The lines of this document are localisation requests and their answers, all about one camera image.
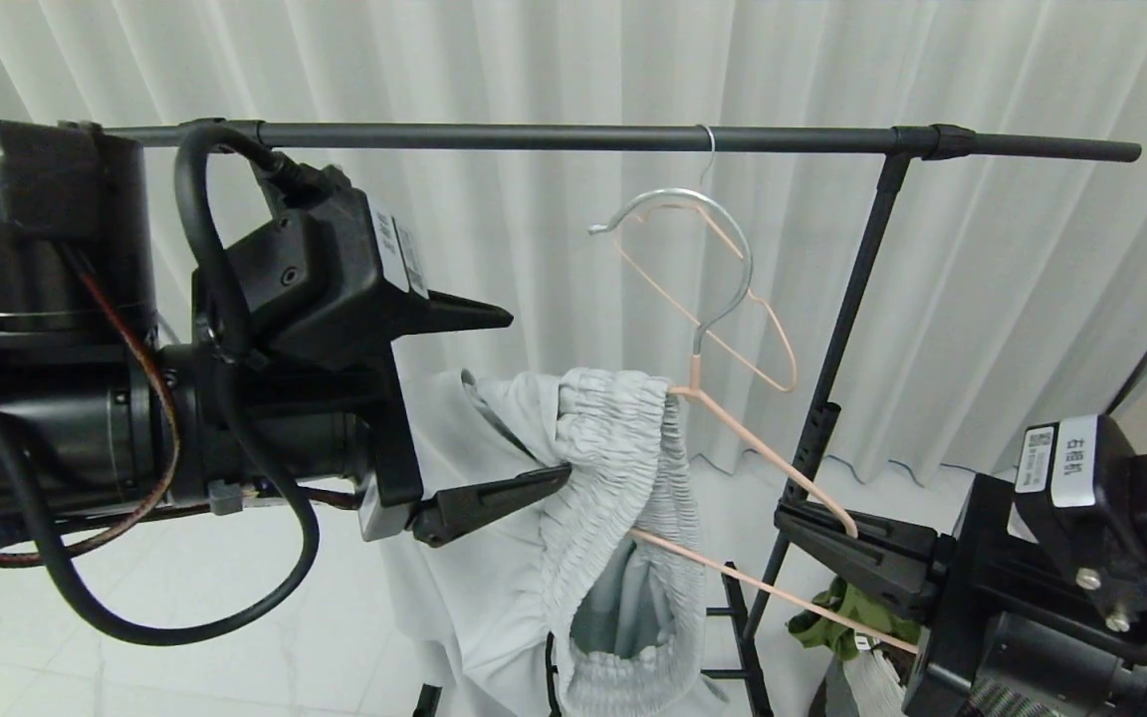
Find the black clothes rack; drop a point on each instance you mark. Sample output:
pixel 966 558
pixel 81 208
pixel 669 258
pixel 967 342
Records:
pixel 534 136

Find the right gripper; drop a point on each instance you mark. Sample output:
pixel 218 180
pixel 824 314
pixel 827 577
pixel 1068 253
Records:
pixel 982 657

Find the pale grey shorts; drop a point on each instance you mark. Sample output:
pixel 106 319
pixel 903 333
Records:
pixel 494 597

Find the white laundry basket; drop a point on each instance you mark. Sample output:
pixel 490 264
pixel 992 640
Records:
pixel 872 687

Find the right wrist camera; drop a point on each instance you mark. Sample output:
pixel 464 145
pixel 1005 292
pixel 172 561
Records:
pixel 1131 518

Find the green garment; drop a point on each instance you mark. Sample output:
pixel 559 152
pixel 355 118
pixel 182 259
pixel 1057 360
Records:
pixel 817 617

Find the pink clothes hanger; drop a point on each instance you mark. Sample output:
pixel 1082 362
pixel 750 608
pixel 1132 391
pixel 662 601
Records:
pixel 712 147
pixel 695 373

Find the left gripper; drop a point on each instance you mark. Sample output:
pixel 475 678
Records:
pixel 335 428

